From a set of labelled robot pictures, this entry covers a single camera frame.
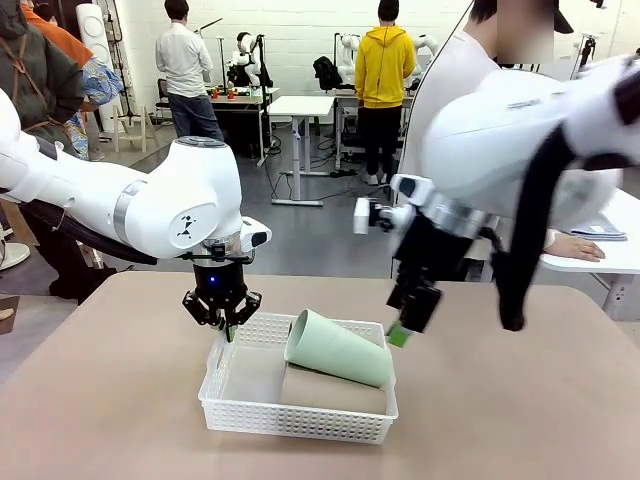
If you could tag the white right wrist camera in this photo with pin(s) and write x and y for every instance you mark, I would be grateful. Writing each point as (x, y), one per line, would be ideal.
(361, 217)

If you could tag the white wooden step stool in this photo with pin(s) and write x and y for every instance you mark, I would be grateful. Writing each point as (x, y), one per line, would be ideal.
(122, 127)

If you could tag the wood-top desk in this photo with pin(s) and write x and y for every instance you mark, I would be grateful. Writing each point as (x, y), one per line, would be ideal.
(250, 100)

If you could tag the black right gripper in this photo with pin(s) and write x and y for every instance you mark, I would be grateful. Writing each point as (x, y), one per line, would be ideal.
(432, 250)

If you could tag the person in yellow hoodie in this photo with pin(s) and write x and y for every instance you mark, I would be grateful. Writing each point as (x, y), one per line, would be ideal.
(385, 65)

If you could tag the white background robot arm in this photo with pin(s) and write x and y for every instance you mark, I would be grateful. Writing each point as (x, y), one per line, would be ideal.
(350, 55)
(244, 60)

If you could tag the white standing desk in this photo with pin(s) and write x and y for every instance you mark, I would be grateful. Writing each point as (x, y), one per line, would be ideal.
(300, 105)

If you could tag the white perforated plastic basket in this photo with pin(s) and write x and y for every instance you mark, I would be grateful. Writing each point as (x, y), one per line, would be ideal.
(300, 425)

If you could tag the black camera tripod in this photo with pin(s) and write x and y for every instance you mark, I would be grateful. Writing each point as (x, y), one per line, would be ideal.
(585, 55)

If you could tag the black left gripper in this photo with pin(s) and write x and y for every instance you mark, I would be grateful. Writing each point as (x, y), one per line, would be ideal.
(219, 282)

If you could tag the person in white shirt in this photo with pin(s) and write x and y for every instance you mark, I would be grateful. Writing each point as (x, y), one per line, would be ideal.
(182, 60)

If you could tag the person's right hand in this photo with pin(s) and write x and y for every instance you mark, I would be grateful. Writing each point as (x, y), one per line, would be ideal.
(577, 246)

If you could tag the brown board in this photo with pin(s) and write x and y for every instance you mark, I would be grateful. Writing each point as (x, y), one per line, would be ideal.
(9, 315)

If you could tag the grey robot station desk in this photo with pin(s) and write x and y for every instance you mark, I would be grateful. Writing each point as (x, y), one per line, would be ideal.
(347, 97)

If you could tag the black bag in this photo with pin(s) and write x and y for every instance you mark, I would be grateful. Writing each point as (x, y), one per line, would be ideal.
(327, 75)

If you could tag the person's right forearm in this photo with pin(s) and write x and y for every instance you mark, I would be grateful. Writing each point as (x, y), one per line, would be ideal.
(550, 241)

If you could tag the white rounded work table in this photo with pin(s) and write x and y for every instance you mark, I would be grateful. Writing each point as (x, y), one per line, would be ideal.
(615, 260)

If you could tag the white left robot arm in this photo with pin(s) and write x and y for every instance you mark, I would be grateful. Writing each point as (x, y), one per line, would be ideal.
(175, 190)

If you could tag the orange garment mannequin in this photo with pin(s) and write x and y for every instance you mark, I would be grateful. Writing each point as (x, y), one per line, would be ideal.
(62, 42)

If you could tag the blue patterned garment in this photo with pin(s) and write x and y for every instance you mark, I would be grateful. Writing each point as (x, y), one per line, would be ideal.
(102, 82)

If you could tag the black power strip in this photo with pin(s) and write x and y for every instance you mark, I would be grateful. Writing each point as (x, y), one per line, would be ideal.
(344, 173)

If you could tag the white tower fan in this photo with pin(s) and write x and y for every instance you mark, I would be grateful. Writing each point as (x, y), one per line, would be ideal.
(95, 30)

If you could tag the figure in green puffer jacket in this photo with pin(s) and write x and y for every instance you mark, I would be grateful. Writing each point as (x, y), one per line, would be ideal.
(40, 75)

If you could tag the person in white sweater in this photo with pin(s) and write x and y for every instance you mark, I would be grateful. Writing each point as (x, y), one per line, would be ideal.
(457, 60)

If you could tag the black chair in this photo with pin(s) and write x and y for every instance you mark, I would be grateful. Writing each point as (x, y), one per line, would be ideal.
(164, 92)

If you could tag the pale green cup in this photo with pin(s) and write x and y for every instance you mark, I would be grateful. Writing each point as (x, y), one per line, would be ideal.
(340, 355)

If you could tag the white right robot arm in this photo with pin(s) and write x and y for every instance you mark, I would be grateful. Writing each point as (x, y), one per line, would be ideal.
(480, 145)

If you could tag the white round stand base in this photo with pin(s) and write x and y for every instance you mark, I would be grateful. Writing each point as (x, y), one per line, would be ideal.
(12, 255)

